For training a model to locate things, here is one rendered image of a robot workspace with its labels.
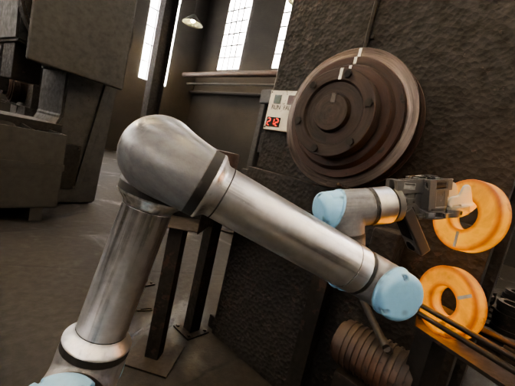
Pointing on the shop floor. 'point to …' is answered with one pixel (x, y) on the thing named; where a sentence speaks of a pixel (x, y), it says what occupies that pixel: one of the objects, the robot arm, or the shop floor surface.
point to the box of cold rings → (30, 168)
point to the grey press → (69, 75)
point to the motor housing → (367, 358)
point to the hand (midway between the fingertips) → (470, 207)
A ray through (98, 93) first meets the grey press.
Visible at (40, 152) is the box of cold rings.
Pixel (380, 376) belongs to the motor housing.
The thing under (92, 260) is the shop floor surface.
